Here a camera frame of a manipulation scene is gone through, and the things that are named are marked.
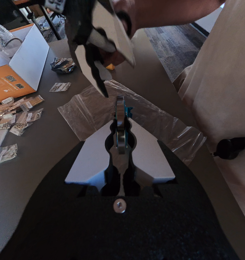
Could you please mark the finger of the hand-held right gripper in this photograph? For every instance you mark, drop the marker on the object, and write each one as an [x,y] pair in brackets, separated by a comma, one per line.
[83,63]
[118,34]

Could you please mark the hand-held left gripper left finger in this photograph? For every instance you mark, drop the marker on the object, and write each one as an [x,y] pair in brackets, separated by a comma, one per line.
[88,162]

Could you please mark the person's right hand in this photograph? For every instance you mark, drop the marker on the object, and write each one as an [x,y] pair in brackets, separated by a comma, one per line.
[138,14]

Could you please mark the orange and white cardboard box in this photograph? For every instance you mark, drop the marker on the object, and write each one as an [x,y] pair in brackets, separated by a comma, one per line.
[29,59]

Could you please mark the pile of small hardware bags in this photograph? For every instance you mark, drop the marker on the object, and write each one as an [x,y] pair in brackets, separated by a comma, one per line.
[17,119]

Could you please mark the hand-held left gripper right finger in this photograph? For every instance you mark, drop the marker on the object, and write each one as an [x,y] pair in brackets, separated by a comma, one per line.
[152,162]

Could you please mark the clear plastic bag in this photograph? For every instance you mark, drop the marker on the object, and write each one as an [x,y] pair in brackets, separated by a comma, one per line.
[154,121]
[0,32]

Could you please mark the small labelled hardware bag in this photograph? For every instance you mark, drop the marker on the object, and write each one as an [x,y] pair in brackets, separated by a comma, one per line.
[60,87]

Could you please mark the grey desk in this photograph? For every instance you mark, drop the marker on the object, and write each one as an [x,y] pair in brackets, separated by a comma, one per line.
[33,172]

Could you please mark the black metal table frame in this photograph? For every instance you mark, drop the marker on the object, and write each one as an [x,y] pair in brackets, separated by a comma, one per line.
[51,24]

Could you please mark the silver antistatic bag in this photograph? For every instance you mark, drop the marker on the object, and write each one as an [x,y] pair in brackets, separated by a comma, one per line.
[63,66]

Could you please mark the black monitor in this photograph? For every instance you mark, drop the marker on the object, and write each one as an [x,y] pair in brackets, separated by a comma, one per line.
[6,12]

